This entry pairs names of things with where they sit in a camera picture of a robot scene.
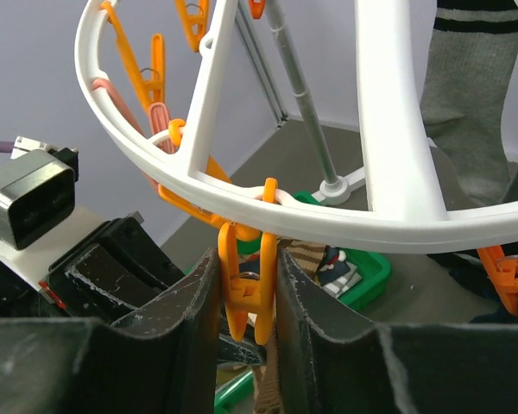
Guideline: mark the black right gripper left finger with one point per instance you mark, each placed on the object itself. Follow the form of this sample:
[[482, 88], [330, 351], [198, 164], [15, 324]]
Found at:
[[160, 358]]

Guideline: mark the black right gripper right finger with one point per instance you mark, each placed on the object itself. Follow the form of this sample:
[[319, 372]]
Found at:
[[338, 361]]

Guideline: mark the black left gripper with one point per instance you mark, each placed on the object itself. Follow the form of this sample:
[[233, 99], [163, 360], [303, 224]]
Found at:
[[85, 268]]

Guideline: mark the orange clip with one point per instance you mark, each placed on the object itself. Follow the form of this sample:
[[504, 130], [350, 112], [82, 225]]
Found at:
[[248, 293]]

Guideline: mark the pink clip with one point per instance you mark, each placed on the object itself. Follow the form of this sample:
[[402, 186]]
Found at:
[[158, 115]]

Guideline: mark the brown striped sock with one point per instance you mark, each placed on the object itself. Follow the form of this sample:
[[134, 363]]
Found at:
[[267, 378]]

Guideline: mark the white round sock hanger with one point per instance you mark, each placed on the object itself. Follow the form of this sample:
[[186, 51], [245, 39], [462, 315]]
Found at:
[[393, 204]]

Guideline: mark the green plastic bin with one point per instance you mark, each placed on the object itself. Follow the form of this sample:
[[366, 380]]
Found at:
[[355, 277]]

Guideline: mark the white drying rack stand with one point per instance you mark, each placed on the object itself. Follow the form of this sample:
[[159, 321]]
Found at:
[[311, 108]]

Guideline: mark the grey striped sock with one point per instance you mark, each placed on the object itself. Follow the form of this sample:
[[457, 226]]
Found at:
[[471, 58]]

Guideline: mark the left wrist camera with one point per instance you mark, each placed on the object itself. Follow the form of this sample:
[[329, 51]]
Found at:
[[37, 189]]

